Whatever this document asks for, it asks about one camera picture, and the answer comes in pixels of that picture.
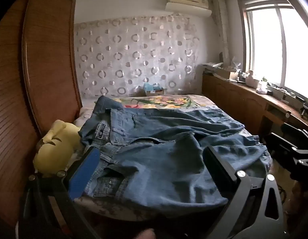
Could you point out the white box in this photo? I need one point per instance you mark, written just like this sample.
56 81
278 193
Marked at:
252 79

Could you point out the wooden desk cabinet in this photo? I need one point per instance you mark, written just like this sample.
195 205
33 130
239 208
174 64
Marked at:
231 97

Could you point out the white insulated pipe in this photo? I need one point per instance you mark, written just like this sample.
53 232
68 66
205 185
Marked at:
221 29

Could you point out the yellow plush toy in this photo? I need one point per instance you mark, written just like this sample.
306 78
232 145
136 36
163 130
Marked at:
54 151

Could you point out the wooden wardrobe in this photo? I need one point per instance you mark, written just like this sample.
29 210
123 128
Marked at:
49 54

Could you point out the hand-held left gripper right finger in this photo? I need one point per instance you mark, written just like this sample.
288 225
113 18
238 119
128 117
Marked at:
220 170

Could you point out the light blue cloth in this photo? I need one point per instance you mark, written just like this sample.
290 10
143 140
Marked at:
151 86

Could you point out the stack of papers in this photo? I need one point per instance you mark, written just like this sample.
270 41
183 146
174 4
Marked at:
212 65

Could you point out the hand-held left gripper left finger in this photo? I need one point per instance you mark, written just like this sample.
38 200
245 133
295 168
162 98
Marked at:
81 173

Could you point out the blue denim pants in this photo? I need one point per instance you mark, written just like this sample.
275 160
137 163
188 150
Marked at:
156 159

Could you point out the open cardboard box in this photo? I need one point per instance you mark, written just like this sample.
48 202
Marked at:
228 74

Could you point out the wall air conditioner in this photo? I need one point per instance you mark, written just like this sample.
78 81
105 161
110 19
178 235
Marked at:
189 10

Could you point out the circle print curtain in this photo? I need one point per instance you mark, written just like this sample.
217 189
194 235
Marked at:
144 54

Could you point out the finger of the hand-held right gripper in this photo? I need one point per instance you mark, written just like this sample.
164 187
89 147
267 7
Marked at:
292 130
277 142

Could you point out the small cardboard box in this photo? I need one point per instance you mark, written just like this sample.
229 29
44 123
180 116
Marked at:
156 92

